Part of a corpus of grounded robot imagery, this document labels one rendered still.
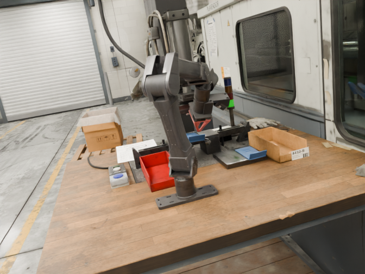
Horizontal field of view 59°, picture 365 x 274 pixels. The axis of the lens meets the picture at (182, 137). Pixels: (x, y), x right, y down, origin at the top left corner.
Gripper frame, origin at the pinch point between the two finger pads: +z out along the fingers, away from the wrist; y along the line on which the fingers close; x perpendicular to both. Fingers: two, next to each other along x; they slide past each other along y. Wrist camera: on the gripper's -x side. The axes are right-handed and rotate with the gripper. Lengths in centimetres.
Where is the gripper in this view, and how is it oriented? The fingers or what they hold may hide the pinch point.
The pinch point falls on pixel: (197, 127)
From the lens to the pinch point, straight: 128.7
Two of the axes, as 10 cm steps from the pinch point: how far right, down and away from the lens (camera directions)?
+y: -2.6, -6.6, 7.0
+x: -9.6, 1.3, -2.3
